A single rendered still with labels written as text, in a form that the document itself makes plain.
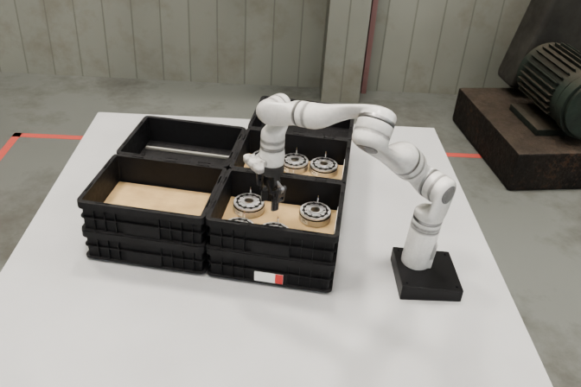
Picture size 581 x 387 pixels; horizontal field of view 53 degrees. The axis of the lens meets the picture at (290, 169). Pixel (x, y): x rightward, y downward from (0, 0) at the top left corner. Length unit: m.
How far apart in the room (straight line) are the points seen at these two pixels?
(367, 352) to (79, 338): 0.80
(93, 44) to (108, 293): 3.36
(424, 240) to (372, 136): 0.55
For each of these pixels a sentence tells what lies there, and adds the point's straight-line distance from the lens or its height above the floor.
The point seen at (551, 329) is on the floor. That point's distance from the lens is 3.05.
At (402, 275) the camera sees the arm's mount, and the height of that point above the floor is 0.76.
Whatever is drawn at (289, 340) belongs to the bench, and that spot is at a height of 0.70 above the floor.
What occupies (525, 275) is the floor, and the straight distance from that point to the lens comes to 3.29.
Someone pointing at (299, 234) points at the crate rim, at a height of 0.92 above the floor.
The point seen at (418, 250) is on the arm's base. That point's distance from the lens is 1.88.
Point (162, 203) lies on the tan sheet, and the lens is 2.01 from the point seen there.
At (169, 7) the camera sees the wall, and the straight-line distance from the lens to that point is 4.78.
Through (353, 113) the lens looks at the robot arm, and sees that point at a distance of 1.48.
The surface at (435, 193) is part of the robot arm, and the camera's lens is 1.76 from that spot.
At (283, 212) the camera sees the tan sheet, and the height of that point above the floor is 0.83.
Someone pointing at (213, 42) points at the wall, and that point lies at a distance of 4.82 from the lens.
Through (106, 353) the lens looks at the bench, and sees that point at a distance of 1.73.
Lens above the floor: 1.98
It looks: 32 degrees down
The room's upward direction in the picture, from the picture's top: 4 degrees clockwise
